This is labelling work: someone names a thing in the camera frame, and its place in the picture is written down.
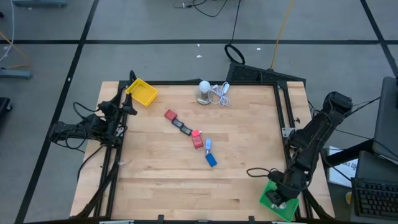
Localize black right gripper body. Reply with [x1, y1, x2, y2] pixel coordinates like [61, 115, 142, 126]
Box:
[264, 177, 301, 208]

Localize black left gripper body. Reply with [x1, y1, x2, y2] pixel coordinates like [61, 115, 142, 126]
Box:
[97, 99, 127, 147]

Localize red square block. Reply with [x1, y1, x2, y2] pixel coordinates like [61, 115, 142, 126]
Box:
[164, 109, 178, 122]

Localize dark blue block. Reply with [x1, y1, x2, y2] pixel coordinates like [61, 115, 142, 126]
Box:
[205, 152, 218, 168]

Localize red rectangular block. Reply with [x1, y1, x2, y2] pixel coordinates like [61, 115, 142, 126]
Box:
[191, 136, 205, 150]

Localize yellow plastic basket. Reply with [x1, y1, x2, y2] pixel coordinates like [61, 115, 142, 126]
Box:
[124, 78, 159, 108]

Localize green plastic basket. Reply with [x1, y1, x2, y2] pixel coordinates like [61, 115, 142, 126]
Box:
[259, 180, 300, 223]

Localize white paper sign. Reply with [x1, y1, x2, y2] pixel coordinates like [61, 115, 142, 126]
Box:
[328, 146, 358, 188]

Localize brass lamp with white bulb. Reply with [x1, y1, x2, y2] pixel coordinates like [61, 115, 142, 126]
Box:
[194, 80, 215, 106]

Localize computer desk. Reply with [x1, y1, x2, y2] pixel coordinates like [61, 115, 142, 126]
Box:
[323, 139, 398, 224]

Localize black computer keyboard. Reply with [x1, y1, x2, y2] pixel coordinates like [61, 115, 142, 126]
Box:
[351, 177, 398, 221]

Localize grey floor box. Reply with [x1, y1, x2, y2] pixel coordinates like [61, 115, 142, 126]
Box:
[0, 68, 32, 80]
[12, 0, 68, 9]

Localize black mesh box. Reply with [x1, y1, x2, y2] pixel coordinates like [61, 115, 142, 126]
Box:
[226, 61, 307, 86]

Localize grey monitor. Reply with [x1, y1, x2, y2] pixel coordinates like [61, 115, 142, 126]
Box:
[372, 76, 398, 162]

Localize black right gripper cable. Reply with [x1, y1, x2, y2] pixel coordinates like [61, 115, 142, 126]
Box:
[246, 167, 280, 180]

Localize black aluminium frame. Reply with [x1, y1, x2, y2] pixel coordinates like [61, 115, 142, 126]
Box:
[70, 79, 335, 224]

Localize white lamp cable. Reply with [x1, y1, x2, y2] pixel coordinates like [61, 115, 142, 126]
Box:
[208, 82, 231, 108]

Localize orange floor cable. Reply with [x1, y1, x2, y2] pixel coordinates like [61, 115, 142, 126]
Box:
[0, 30, 32, 70]

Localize black cable with loop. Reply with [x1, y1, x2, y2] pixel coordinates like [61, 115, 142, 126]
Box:
[223, 0, 246, 65]

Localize black floor cable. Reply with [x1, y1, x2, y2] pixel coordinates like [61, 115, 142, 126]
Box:
[174, 0, 229, 18]

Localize white floor cable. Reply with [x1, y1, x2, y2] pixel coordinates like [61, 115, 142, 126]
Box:
[0, 0, 16, 63]

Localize yellow cable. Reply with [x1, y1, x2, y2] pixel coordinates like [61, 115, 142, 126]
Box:
[269, 0, 295, 70]

